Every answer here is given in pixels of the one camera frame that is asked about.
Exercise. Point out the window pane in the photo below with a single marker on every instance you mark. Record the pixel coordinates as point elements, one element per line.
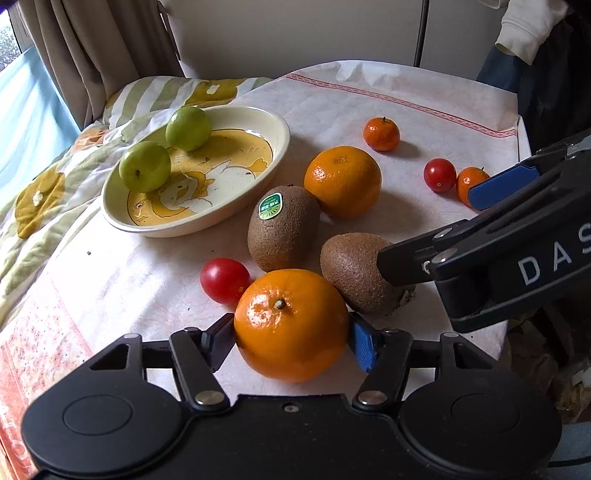
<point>9,41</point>

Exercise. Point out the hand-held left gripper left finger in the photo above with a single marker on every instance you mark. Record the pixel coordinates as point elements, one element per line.
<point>218,340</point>

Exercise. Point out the beige curtain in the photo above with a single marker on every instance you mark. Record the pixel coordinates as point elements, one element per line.
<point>92,46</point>

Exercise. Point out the green round fruit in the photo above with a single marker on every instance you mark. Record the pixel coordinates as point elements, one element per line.
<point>145,166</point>
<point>189,129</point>

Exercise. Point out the light blue sheer curtain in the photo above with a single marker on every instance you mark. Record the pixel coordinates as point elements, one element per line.
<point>32,115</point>

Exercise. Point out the white garment sleeve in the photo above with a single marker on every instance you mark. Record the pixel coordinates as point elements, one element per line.
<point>521,27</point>

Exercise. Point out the kiwi with green sticker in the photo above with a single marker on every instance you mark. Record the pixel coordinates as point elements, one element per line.
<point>281,235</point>

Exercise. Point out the large orange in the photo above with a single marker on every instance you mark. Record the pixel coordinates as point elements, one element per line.
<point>291,327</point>
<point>344,182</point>

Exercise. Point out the crumpled brown paper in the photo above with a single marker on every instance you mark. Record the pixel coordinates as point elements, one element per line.
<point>545,360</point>

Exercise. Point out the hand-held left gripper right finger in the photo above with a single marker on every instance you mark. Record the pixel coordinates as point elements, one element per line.
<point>364,344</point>

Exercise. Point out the dark hanging garment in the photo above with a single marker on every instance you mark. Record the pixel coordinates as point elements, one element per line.
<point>554,92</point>

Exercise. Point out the cream duck print bowl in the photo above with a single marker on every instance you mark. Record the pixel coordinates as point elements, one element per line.
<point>244,152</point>

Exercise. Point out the striped floral blanket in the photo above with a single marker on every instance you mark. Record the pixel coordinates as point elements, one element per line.
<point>46,207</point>

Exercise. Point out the red cherry tomato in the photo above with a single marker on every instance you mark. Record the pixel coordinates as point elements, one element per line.
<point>221,279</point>
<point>440,175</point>

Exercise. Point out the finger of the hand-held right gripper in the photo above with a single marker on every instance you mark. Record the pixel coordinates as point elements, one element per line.
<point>501,187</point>
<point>406,263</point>

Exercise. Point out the small mandarin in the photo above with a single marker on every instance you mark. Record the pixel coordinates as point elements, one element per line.
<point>465,181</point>
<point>381,134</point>

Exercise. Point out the plain brown kiwi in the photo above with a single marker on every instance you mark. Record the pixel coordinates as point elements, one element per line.
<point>351,272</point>

